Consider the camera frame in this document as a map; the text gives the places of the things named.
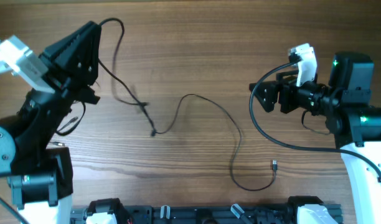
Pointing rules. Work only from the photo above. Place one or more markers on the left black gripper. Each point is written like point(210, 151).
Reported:
point(69, 60)

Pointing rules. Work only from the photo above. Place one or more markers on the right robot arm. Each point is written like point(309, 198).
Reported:
point(344, 102)

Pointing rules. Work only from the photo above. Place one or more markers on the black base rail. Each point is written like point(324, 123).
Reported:
point(298, 209)

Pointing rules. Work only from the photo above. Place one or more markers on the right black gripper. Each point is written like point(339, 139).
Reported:
point(287, 86)

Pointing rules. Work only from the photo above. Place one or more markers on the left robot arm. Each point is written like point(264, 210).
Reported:
point(41, 178)

